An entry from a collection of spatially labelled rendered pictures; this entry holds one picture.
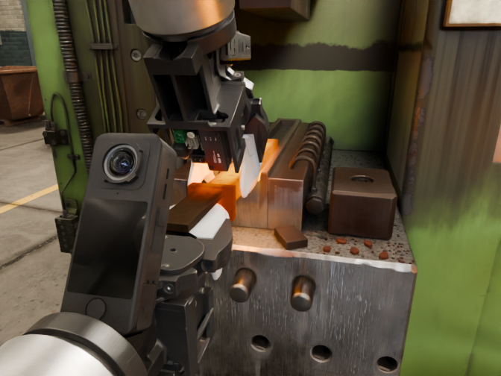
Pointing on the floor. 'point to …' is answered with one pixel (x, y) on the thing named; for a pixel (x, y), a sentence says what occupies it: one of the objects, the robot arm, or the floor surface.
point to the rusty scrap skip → (19, 95)
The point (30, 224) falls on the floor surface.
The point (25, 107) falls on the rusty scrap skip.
